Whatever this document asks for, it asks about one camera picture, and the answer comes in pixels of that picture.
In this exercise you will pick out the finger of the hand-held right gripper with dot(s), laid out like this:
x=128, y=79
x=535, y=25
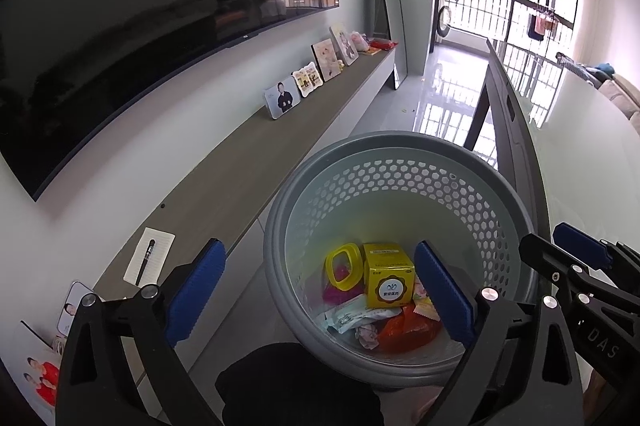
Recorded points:
x=580, y=241
x=555, y=261

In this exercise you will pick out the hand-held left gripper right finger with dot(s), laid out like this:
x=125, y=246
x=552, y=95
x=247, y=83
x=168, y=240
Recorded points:
x=442, y=291

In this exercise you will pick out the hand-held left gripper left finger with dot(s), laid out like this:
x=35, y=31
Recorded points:
x=195, y=291

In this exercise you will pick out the pink snack wrapper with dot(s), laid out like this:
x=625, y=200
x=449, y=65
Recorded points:
x=419, y=288

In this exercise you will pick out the orange yellow snack wrapper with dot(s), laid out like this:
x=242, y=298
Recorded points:
x=426, y=310

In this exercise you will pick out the yellow cardboard box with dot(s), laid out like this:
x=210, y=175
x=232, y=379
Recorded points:
x=387, y=276

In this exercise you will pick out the red plastic bag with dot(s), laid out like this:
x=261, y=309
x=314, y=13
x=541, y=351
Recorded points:
x=405, y=336

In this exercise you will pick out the white paper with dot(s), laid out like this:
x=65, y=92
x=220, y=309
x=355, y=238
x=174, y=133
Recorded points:
x=367, y=336

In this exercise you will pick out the white wet wipe packet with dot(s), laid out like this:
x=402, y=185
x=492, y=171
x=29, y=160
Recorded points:
x=350, y=318

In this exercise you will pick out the grey perforated plastic basket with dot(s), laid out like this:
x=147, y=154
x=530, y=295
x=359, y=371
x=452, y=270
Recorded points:
x=450, y=186

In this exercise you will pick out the person's right forearm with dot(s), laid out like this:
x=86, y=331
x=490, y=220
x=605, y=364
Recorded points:
x=600, y=395

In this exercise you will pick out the white notepad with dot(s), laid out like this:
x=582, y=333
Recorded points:
x=160, y=251

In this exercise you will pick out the black pen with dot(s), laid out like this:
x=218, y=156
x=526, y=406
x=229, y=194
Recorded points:
x=146, y=261

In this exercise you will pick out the white photo card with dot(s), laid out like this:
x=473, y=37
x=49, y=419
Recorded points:
x=72, y=306

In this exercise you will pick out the long low television cabinet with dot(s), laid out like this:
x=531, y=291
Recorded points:
x=225, y=165

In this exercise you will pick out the person's leg in dark trousers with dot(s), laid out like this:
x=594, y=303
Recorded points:
x=300, y=386

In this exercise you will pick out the grey sectional sofa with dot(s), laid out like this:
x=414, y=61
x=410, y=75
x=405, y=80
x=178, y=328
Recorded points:
x=625, y=98

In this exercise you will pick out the blue plush toy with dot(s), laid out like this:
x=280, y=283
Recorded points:
x=602, y=68

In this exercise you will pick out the checked dark cloth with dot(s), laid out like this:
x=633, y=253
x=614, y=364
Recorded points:
x=575, y=66

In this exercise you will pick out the photo print with red clothes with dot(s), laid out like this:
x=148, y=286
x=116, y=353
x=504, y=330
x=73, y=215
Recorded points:
x=40, y=376

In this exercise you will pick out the small hanging garments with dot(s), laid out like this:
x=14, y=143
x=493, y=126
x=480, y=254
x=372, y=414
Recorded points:
x=542, y=25

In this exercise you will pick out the flat red packet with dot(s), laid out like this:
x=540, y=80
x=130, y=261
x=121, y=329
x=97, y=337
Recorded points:
x=382, y=45

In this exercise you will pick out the round standing fan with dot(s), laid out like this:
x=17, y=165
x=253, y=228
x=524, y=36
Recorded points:
x=443, y=21

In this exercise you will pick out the small pink plush toy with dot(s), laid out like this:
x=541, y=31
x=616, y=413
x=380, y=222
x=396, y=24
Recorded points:
x=360, y=40

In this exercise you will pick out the white framed family photo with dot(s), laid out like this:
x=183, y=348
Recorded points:
x=345, y=44

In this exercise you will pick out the large black television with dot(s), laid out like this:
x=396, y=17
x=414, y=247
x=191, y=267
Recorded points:
x=125, y=30

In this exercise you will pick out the man portrait photo frame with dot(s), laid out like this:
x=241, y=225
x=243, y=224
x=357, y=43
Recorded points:
x=282, y=98

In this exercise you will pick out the scalloped white photo frame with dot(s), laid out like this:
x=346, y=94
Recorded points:
x=306, y=79

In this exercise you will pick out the square beige photo frame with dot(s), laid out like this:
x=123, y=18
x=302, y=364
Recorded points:
x=326, y=59

